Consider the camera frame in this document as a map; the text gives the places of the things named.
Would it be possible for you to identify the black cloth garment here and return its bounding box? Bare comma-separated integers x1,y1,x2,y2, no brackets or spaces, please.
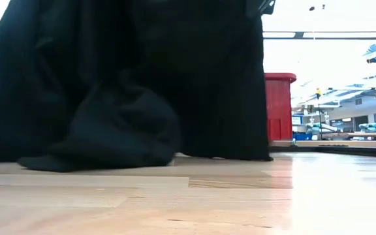
0,0,274,173

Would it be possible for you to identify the red plastic laundry bin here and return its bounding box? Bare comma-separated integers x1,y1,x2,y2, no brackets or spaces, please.
264,72,298,142

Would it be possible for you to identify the blue background crate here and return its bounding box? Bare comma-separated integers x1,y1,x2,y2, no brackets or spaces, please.
292,132,313,142

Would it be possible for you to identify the background wooden table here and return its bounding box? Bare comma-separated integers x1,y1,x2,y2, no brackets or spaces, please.
318,132,376,141

